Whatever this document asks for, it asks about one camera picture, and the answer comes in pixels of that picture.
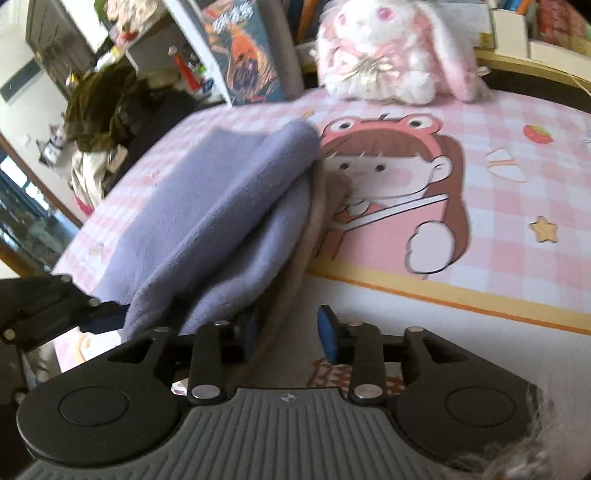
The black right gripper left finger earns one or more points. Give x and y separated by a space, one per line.
223 353

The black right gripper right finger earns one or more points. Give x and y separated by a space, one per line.
360 346

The purple and pink garment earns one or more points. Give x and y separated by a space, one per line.
227 235

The pink checkered desk mat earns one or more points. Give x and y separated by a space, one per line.
471 220

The pink white plush bunny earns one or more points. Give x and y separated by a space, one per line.
406 52

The Harry Potter book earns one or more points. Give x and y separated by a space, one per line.
235 47

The wooden bookshelf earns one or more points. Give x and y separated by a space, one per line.
527 76

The white pen holder box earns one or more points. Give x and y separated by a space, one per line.
511 34

